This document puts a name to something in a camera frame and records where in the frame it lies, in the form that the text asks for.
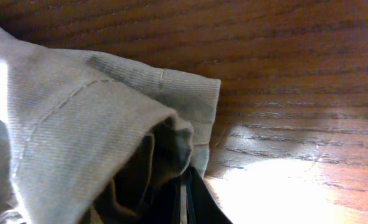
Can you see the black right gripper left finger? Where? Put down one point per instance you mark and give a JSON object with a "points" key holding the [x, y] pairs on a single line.
{"points": [[166, 206]]}

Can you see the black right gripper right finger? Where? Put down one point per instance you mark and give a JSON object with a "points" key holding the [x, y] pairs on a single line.
{"points": [[201, 206]]}

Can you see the khaki shorts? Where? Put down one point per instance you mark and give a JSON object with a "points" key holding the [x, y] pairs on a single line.
{"points": [[89, 137]]}

